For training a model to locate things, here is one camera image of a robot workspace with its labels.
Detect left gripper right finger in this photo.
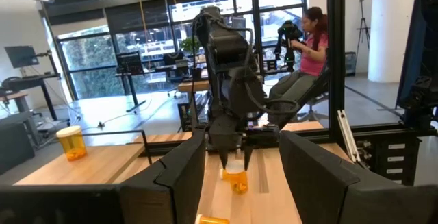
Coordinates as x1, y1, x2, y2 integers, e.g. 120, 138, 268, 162
279, 129, 361, 224

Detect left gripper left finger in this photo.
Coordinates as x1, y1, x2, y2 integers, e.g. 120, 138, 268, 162
118, 129, 207, 224

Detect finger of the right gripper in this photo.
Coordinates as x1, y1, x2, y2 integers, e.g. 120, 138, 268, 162
242, 145, 255, 171
218, 147, 231, 171

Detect large orange medicine bottle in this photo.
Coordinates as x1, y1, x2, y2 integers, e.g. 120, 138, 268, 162
55, 125, 88, 162
225, 160, 249, 195

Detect wooden shelf black legs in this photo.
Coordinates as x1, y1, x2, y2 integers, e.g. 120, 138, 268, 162
14, 129, 154, 186

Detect silver aluminium extrusion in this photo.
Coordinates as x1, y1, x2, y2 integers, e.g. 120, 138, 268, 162
336, 109, 361, 164

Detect black drawer cabinet white labels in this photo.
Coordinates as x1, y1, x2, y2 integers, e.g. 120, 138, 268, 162
371, 136, 422, 186

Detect black office chair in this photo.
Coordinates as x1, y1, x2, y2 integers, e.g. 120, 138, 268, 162
292, 64, 331, 122

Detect green leafy office plant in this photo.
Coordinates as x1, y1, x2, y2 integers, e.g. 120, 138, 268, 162
179, 36, 203, 55

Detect person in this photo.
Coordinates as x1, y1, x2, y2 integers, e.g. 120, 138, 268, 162
268, 6, 330, 122

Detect black computer monitor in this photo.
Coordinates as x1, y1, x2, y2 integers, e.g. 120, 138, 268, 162
3, 45, 40, 69
115, 51, 145, 77

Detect black tripod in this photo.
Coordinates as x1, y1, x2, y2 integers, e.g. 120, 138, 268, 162
355, 0, 372, 59

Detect grey cabinet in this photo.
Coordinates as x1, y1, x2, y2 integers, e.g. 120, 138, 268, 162
0, 111, 37, 176

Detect white round column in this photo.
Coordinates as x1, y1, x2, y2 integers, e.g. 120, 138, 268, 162
368, 0, 420, 84

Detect large black equipment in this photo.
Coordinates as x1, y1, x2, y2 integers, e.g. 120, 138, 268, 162
396, 0, 438, 132

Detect black standing desk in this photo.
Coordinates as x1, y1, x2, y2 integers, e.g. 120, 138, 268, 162
1, 73, 62, 121

